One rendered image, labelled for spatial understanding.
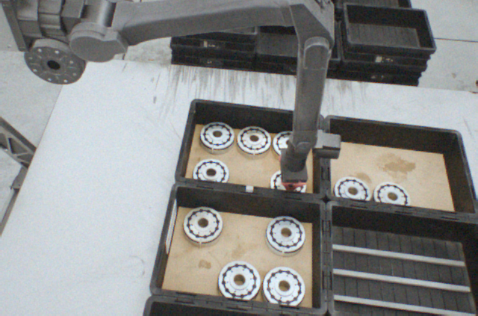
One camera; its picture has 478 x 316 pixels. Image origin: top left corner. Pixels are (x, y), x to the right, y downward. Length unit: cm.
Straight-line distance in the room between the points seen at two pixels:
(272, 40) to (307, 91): 158
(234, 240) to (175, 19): 68
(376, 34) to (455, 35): 112
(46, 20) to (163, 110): 91
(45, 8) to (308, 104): 52
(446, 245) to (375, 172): 27
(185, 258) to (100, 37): 64
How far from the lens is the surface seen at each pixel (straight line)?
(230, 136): 148
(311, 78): 94
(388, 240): 141
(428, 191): 154
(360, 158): 154
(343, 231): 139
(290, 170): 129
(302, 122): 109
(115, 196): 156
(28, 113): 280
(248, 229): 134
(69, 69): 131
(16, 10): 92
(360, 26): 258
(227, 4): 81
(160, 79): 186
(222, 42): 228
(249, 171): 144
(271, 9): 79
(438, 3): 383
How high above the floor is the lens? 201
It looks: 51 degrees down
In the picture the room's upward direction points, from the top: 6 degrees clockwise
